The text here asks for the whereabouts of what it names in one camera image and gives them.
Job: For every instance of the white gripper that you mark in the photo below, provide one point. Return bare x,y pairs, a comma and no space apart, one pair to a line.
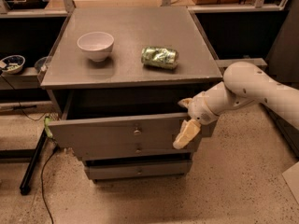
202,109

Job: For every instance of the white ceramic bowl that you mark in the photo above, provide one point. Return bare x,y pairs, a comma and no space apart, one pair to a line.
96,46

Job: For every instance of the blue patterned bowl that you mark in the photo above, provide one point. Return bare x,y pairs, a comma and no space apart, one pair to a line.
12,64

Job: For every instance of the grey drawer cabinet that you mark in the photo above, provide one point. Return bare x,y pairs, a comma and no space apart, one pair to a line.
133,29

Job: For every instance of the green snack bag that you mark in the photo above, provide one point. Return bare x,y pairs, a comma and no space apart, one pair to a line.
47,121

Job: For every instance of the grey left low shelf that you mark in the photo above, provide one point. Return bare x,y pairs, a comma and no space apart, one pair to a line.
25,79

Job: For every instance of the grey drawer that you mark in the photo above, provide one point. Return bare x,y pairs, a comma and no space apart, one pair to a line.
138,170
97,151
126,119

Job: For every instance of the black metal table leg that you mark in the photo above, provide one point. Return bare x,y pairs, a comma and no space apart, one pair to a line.
25,184

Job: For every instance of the crushed green soda can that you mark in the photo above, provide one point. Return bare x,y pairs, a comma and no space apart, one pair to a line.
160,57

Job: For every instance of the grey top drawer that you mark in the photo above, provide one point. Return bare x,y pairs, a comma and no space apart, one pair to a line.
126,119

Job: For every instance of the small clear glass bowl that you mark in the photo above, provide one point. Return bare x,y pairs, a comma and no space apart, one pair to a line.
42,64

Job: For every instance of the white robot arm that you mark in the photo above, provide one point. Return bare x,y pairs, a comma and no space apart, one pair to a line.
243,84

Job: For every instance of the grey bottom drawer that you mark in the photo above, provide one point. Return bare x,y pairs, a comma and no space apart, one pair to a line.
138,170

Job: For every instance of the grey middle drawer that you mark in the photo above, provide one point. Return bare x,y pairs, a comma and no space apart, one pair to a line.
97,151

